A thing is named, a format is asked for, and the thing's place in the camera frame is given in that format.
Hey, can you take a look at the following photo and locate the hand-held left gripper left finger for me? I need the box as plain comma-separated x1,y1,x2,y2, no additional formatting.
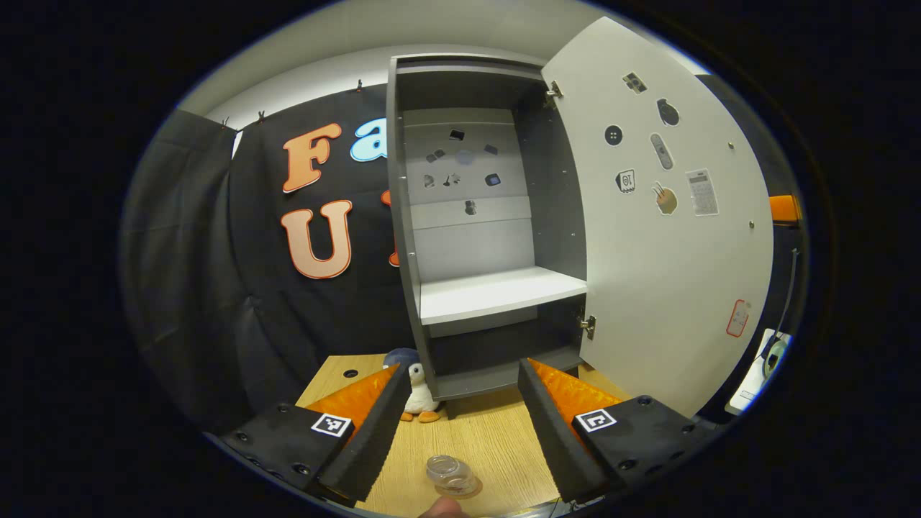
219,362,412,504

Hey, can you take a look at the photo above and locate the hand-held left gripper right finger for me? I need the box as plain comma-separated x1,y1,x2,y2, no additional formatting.
518,358,720,504

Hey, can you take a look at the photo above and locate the clear plastic bottle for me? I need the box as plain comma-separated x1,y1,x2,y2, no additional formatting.
425,455,481,497

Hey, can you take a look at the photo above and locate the brown round coaster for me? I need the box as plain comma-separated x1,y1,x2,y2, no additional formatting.
432,475,484,500

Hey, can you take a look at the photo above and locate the white cabinet door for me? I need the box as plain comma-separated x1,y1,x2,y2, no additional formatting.
541,16,776,419

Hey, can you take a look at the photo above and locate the white cabinet shelf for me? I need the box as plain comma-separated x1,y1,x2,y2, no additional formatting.
419,266,588,326

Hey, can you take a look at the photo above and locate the penguin plush toy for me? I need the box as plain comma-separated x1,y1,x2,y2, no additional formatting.
384,347,443,424

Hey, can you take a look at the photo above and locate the black backdrop cloth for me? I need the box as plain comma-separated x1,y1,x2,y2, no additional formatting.
119,72,807,436

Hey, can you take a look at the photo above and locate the row of backdrop clips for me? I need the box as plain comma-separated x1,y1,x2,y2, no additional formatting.
220,79,364,132

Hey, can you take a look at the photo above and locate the thin grey cable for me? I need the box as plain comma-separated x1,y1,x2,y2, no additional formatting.
763,248,801,375

